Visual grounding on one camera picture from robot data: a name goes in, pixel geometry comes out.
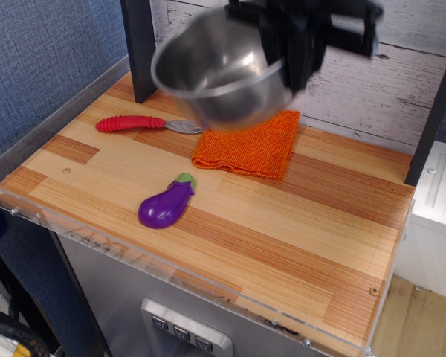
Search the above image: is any dark right vertical post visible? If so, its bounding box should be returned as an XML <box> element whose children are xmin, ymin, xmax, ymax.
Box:
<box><xmin>404</xmin><ymin>69</ymin><xmax>446</xmax><ymax>187</ymax></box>

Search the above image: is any white toy sink unit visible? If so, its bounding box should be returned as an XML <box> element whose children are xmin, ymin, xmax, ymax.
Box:
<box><xmin>394</xmin><ymin>141</ymin><xmax>446</xmax><ymax>297</ymax></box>

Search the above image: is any dark left vertical post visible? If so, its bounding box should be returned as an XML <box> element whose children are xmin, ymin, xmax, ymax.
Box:
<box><xmin>120</xmin><ymin>0</ymin><xmax>157</xmax><ymax>103</ymax></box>

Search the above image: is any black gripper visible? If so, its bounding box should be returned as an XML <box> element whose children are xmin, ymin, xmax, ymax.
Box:
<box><xmin>225</xmin><ymin>1</ymin><xmax>384</xmax><ymax>91</ymax></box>

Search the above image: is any silver metal bowl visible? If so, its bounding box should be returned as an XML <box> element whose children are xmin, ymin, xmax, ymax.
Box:
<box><xmin>151</xmin><ymin>7</ymin><xmax>294</xmax><ymax>131</ymax></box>

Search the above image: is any stainless toy fridge cabinet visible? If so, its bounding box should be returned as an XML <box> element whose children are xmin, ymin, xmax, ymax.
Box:
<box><xmin>48</xmin><ymin>228</ymin><xmax>332</xmax><ymax>357</ymax></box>

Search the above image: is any purple toy eggplant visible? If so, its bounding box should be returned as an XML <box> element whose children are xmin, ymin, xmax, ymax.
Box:
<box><xmin>138</xmin><ymin>173</ymin><xmax>195</xmax><ymax>229</ymax></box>

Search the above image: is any red handled metal fork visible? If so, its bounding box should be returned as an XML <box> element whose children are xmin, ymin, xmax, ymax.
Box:
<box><xmin>95</xmin><ymin>115</ymin><xmax>205</xmax><ymax>135</ymax></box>

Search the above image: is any dark vertical post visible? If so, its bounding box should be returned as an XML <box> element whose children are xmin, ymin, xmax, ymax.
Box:
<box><xmin>120</xmin><ymin>0</ymin><xmax>157</xmax><ymax>103</ymax></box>
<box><xmin>404</xmin><ymin>69</ymin><xmax>446</xmax><ymax>187</ymax></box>

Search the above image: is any orange folded cloth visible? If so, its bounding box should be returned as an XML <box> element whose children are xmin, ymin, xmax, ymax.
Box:
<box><xmin>191</xmin><ymin>110</ymin><xmax>300</xmax><ymax>181</ymax></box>

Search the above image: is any clear acrylic edge guard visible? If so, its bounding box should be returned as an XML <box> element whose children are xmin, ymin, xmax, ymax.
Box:
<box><xmin>0</xmin><ymin>177</ymin><xmax>413</xmax><ymax>356</ymax></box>

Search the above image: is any silver dispenser button panel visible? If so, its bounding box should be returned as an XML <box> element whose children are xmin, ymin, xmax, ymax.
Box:
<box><xmin>140</xmin><ymin>298</ymin><xmax>233</xmax><ymax>356</ymax></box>

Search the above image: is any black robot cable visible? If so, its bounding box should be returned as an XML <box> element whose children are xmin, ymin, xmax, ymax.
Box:
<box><xmin>0</xmin><ymin>315</ymin><xmax>49</xmax><ymax>357</ymax></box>

